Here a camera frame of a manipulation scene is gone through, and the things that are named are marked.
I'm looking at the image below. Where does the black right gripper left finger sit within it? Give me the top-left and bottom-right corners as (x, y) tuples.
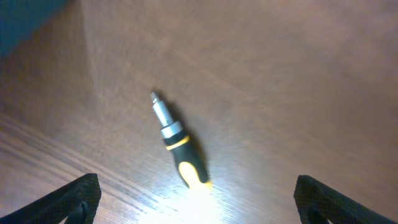
(1, 173), (101, 224)

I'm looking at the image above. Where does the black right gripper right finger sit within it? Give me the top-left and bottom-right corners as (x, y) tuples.
(294, 175), (394, 224)

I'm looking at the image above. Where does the dark green open box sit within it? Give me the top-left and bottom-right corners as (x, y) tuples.
(1, 0), (68, 57)

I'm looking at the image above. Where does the yellow black screwdriver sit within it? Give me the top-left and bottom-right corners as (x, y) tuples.
(150, 91), (211, 190)

